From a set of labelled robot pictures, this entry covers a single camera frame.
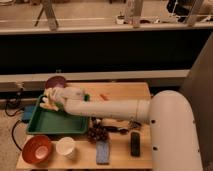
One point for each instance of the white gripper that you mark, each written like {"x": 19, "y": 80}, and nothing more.
{"x": 62, "y": 97}

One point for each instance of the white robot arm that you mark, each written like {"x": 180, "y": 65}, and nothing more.
{"x": 174, "y": 139}

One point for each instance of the green plastic tray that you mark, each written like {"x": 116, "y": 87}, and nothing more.
{"x": 49, "y": 122}

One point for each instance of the dark purple bowl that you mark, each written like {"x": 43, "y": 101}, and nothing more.
{"x": 55, "y": 81}

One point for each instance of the blue box on floor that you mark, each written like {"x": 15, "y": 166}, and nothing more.
{"x": 28, "y": 111}

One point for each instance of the white plastic cup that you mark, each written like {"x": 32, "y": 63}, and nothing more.
{"x": 66, "y": 147}

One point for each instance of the dark grape bunch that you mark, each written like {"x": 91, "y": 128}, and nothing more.
{"x": 97, "y": 133}

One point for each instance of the red bowl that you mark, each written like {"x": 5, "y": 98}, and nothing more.
{"x": 37, "y": 149}

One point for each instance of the black marker pen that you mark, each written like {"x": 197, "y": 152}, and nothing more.
{"x": 116, "y": 129}

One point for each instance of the blue sponge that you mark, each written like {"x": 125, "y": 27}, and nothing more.
{"x": 102, "y": 152}

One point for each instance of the small black gadget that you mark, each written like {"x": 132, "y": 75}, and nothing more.
{"x": 134, "y": 125}

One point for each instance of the black remote control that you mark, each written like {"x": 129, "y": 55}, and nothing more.
{"x": 135, "y": 144}

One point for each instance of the grey panel at right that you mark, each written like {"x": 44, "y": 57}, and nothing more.
{"x": 198, "y": 89}

